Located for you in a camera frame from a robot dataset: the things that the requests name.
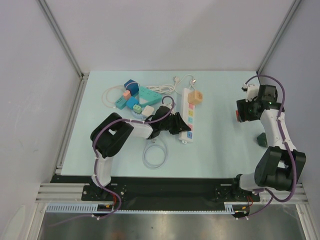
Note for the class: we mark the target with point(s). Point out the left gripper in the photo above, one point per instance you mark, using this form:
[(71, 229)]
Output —
[(179, 124)]

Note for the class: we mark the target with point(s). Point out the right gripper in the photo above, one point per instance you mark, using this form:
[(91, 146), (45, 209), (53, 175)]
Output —
[(243, 111)]

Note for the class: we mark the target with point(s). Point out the red cube plug adapter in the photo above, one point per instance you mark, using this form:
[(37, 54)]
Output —
[(237, 116)]

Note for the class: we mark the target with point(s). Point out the white multicolour power strip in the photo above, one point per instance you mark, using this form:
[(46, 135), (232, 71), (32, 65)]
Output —
[(187, 112)]

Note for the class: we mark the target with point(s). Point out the dark green cube adapter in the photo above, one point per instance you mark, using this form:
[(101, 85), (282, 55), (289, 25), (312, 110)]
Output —
[(262, 140)]

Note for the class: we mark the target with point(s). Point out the beige cube plug adapter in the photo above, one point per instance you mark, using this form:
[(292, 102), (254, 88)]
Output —
[(195, 97)]

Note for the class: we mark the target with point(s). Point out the teal triangular power strip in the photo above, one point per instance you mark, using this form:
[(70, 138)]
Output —
[(147, 97)]

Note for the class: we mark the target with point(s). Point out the green small plug adapter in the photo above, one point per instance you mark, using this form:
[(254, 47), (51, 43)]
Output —
[(137, 109)]

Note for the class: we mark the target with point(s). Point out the light blue cube adapter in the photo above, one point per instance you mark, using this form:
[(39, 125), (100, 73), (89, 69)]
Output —
[(131, 102)]

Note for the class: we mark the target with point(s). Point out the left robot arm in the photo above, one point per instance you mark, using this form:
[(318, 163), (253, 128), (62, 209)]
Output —
[(110, 136)]

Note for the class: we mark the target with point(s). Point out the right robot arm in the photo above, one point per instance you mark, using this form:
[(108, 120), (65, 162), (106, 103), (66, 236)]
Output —
[(281, 165)]

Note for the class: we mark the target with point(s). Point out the pink small plug adapter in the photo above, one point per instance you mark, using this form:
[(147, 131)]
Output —
[(126, 95)]

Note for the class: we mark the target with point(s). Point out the white square charger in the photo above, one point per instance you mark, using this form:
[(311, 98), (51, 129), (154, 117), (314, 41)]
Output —
[(147, 111)]

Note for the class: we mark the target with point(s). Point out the dark blue cube adapter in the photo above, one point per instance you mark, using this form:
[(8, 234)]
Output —
[(132, 86)]

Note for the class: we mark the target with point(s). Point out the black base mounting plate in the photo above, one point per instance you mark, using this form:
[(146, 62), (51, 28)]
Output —
[(162, 194)]

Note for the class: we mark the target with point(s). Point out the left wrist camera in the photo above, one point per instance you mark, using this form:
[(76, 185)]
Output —
[(169, 106)]

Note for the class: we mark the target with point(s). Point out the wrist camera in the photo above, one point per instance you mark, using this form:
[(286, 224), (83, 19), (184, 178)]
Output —
[(251, 91), (169, 106)]

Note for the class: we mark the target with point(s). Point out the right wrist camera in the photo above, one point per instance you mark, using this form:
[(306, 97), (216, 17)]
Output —
[(251, 91)]

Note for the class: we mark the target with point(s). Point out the white slotted cable duct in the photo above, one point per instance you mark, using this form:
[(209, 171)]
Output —
[(92, 208)]

